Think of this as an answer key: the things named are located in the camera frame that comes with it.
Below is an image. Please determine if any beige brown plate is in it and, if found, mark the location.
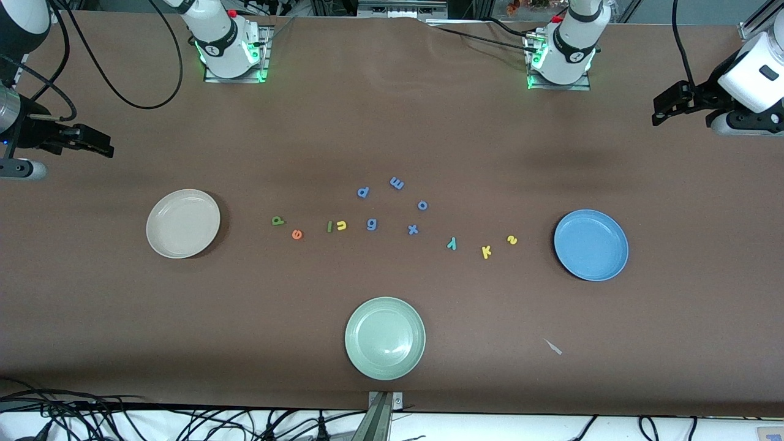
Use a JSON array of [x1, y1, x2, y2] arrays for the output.
[[146, 189, 221, 259]]

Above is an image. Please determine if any blue plate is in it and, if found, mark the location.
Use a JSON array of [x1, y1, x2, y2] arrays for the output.
[[554, 209, 630, 282]]

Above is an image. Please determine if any grey electronics box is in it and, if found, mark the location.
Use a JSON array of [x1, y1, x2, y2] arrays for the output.
[[357, 0, 449, 19]]

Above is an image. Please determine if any pale green plate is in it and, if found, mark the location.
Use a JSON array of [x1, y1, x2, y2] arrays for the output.
[[344, 296, 426, 381]]

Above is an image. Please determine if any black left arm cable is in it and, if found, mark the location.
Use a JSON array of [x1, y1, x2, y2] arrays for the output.
[[671, 0, 696, 86]]

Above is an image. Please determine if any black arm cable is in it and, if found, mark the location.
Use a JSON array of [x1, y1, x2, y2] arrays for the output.
[[0, 0, 184, 123], [671, 0, 696, 86]]

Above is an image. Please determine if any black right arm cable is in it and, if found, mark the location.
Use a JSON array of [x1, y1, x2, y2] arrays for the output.
[[0, 0, 184, 123]]

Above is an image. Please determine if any aluminium frame rail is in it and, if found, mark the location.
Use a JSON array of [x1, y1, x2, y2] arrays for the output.
[[738, 0, 784, 40]]

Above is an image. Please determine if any black base power cable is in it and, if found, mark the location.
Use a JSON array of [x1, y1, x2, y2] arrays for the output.
[[436, 26, 533, 55]]

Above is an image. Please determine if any black cable tangle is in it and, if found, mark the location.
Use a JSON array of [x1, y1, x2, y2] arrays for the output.
[[0, 377, 368, 441]]

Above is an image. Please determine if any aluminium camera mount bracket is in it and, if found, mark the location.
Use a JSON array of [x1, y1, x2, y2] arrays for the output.
[[367, 391, 404, 441]]

